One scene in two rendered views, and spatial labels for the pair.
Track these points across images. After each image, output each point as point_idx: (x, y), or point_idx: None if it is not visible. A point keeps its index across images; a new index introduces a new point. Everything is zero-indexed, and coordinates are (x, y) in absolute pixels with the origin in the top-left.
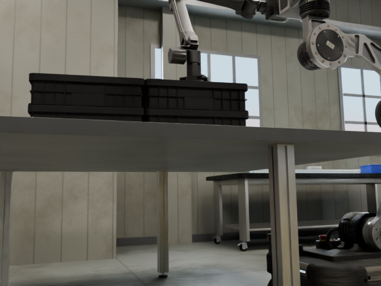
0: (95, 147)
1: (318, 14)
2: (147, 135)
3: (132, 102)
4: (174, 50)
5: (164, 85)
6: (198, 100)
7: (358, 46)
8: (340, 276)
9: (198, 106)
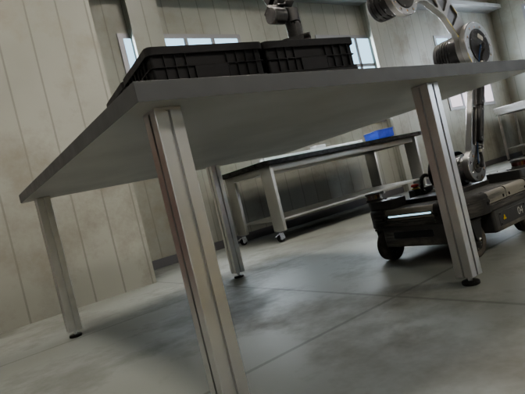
0: (257, 116)
1: None
2: (346, 84)
3: (255, 69)
4: (276, 8)
5: (279, 48)
6: (313, 59)
7: None
8: (469, 204)
9: (316, 66)
